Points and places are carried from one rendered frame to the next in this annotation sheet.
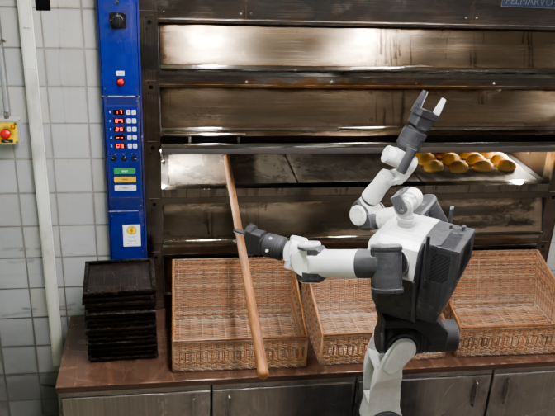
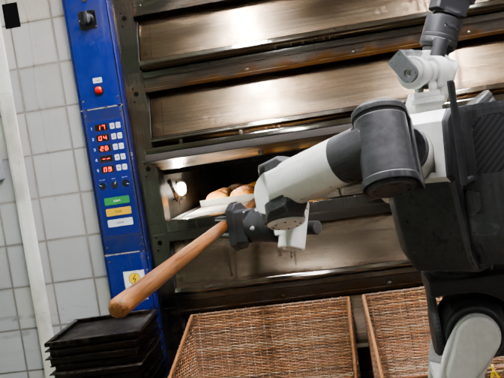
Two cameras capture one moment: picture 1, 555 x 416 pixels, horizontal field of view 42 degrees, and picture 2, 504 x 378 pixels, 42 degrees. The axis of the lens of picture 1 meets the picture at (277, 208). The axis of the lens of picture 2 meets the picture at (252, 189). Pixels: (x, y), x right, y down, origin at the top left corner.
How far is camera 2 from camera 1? 1.36 m
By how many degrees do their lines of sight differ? 26
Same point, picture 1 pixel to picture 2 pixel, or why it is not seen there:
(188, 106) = (183, 111)
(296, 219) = (346, 244)
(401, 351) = (472, 336)
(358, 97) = not seen: hidden behind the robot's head
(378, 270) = (364, 145)
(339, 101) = (370, 75)
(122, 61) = (98, 66)
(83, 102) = (64, 124)
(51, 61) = (26, 82)
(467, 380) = not seen: outside the picture
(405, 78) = not seen: hidden behind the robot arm
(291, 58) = (295, 28)
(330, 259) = (294, 161)
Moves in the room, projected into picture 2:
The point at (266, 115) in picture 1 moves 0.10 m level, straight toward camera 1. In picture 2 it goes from (277, 105) to (271, 104)
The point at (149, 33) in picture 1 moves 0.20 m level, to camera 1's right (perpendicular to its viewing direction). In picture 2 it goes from (127, 31) to (180, 19)
